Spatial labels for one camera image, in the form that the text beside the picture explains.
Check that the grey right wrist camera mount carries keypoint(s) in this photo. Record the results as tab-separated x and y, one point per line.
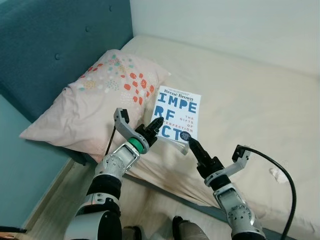
232	167

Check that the white baseboard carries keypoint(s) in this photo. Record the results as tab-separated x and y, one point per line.
47	197

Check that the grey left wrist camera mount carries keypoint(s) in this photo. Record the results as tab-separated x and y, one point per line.
125	127

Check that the white tissue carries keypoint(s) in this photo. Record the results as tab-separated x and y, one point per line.
278	174

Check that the teal upholstered headboard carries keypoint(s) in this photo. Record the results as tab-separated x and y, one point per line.
60	45

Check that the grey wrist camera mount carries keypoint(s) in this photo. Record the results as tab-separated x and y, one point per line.
232	167
125	127

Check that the cream bed mattress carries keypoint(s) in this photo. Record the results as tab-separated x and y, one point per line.
250	100

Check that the white book with blue letters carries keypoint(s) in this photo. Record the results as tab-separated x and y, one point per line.
180	112

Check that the pink patterned pillow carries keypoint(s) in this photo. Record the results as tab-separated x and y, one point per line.
85	110

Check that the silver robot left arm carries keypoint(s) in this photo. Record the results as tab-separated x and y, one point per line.
107	185

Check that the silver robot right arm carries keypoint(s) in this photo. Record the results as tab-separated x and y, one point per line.
237	212

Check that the robot right leg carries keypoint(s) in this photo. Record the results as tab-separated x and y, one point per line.
190	231

